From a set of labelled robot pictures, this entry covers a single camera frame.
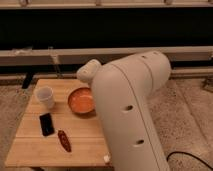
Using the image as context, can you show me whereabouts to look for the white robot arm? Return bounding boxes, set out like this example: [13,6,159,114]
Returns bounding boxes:
[77,51,171,171]

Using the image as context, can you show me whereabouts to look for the orange ceramic bowl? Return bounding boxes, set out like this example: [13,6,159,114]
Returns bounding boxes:
[68,87,95,114]

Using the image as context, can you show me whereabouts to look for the white plastic cup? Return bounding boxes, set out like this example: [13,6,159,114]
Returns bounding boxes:
[35,86,55,109]

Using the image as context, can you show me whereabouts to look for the wooden table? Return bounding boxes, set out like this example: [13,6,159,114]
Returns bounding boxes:
[5,79,111,168]

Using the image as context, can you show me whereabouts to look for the black rectangular phone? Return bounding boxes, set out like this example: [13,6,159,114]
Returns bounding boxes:
[39,113,54,136]

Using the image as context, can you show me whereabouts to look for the black post foot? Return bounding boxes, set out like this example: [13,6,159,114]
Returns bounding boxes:
[22,72,35,89]

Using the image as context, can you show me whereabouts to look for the black cable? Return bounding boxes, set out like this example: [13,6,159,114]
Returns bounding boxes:
[165,151,213,171]

